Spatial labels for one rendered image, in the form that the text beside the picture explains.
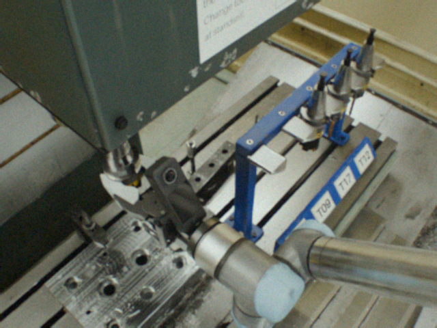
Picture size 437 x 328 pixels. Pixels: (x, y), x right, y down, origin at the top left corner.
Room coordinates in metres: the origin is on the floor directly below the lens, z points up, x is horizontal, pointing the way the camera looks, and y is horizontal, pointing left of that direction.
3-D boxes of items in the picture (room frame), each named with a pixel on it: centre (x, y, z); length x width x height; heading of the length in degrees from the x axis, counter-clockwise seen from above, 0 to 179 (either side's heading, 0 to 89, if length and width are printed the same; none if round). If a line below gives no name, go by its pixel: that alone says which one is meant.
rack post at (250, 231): (0.57, -0.06, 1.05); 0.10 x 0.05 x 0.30; 48
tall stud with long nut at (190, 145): (0.76, 0.07, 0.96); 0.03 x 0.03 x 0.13
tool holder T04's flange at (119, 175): (0.44, 0.16, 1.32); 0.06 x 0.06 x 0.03
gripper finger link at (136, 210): (0.38, 0.13, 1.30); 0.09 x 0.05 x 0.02; 62
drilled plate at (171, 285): (0.41, 0.21, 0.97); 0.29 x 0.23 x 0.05; 138
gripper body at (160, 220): (0.36, 0.06, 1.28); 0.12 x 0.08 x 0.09; 48
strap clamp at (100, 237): (0.53, 0.31, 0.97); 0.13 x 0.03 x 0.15; 48
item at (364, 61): (0.82, -0.35, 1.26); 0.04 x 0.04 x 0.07
